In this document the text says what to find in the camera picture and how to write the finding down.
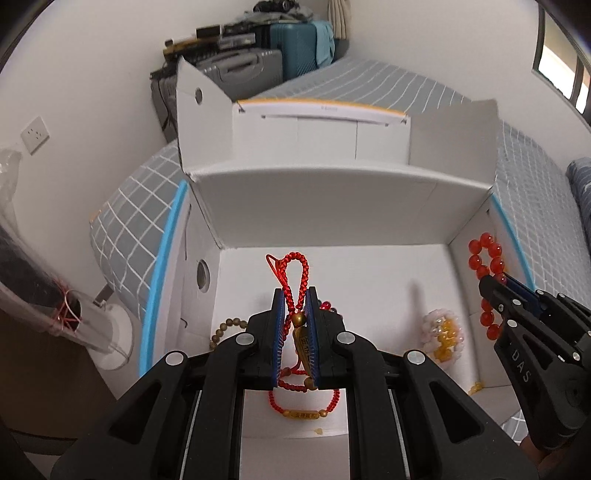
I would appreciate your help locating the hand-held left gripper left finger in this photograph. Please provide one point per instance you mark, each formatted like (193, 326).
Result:
(277, 332)

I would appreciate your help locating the clear plastic bag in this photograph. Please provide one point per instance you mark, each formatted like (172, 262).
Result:
(27, 258)

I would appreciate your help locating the window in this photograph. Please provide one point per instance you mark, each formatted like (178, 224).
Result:
(561, 60)

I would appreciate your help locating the dark items on suitcase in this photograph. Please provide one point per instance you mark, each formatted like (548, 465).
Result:
(279, 5)

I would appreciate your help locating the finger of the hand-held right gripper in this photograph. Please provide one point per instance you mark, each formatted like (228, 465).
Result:
(524, 290)
(517, 355)

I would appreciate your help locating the white round stand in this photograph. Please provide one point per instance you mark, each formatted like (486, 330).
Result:
(117, 341)

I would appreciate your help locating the stack of black equipment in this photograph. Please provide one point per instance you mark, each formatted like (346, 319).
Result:
(207, 41)

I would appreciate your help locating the white wall socket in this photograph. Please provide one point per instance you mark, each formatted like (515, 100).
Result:
(34, 134)

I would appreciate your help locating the brown wooden side table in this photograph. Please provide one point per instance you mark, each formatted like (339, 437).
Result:
(41, 383)

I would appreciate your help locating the teal suitcase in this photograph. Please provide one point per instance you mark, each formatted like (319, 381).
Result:
(293, 46)

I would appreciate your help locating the white cardboard box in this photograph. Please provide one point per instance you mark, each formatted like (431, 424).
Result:
(323, 194)

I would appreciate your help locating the teal towel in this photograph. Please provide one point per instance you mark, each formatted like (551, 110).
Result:
(324, 44)

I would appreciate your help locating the beige curtain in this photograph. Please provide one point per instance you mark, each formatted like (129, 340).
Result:
(339, 18)

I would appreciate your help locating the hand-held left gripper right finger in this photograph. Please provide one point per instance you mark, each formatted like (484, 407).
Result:
(314, 332)

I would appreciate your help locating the grey suitcase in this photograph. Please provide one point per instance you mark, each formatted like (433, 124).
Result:
(244, 69)

